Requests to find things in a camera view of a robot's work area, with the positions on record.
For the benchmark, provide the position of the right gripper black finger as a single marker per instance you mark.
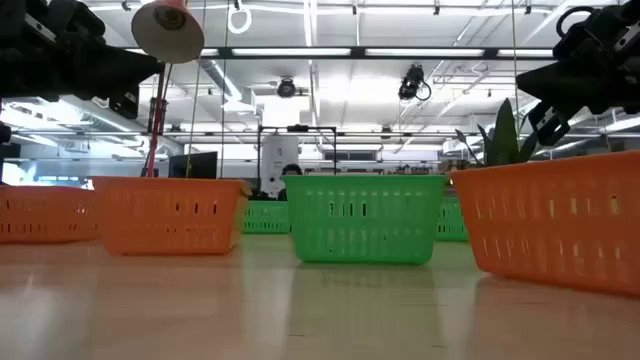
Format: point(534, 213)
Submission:
point(570, 70)
point(570, 95)

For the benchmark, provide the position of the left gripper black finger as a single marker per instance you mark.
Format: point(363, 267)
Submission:
point(120, 59)
point(120, 82)

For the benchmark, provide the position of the orange plastic basket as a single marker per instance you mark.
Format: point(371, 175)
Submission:
point(45, 215)
point(165, 220)
point(550, 230)

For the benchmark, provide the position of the green plastic basket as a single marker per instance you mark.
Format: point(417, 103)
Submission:
point(265, 217)
point(450, 220)
point(365, 235)

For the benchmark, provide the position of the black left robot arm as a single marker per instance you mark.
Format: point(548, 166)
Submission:
point(14, 65)

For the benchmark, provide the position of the red desk lamp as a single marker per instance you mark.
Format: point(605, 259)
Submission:
point(167, 35)

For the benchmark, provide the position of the artificial plant in white pot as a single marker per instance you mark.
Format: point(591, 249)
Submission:
point(502, 135)

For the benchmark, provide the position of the black computer monitor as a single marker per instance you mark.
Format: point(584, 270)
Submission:
point(192, 165)

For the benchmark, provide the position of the white hanging loop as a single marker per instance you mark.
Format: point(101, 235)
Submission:
point(239, 31)

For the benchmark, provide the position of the round black ceiling fixture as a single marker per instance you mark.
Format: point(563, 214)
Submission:
point(286, 87)

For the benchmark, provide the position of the white machine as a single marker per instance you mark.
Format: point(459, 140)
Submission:
point(279, 160)

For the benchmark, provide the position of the person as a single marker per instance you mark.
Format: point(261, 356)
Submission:
point(291, 171)

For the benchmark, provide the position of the black overhead camera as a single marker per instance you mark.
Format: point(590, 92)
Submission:
point(411, 82)

